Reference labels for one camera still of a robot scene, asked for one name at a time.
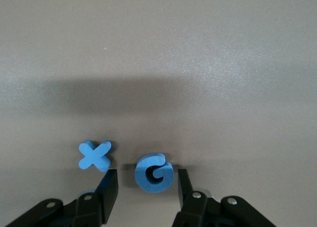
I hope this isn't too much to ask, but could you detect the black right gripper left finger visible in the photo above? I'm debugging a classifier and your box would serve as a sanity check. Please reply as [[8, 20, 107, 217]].
[[4, 168, 119, 227]]

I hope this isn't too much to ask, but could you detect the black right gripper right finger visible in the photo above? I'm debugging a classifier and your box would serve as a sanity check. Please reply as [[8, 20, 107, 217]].
[[171, 168, 277, 227]]

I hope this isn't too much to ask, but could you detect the blue foam letter X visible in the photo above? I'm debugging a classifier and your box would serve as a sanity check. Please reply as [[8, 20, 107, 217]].
[[78, 140, 112, 173]]

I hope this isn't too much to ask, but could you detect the blue foam letter G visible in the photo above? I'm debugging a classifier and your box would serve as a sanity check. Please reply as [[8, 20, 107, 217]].
[[134, 153, 175, 194]]

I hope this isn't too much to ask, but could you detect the brown table cover sheet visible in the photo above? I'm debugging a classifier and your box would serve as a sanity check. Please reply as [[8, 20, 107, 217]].
[[0, 0, 317, 227]]

